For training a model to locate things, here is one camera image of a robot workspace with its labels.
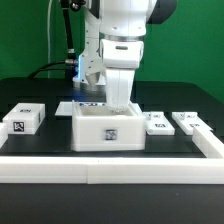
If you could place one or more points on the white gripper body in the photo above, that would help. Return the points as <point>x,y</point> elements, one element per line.
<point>120,60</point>

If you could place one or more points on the white cabinet body box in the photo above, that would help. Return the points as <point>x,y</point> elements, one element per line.
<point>96,128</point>

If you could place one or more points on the white cabinet door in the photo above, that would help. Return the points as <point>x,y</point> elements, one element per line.
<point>187,121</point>
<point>157,124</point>

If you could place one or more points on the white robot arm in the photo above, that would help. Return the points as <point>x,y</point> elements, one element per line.
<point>116,20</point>

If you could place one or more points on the white cabinet top block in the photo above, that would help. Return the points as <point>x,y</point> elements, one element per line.
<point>25,118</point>

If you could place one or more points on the white marker base sheet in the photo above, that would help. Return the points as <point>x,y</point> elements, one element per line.
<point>65,109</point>

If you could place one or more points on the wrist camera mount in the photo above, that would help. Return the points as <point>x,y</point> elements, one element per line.
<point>94,74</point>

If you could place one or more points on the white right fence rail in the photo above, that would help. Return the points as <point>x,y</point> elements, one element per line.
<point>208,143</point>

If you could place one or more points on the white fence rail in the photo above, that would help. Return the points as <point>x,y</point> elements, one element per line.
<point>208,143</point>
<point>85,170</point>
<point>3,134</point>

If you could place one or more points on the white left fence rail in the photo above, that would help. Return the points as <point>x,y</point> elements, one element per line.
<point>3,134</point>

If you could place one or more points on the white front fence rail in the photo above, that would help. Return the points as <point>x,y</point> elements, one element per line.
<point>85,170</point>

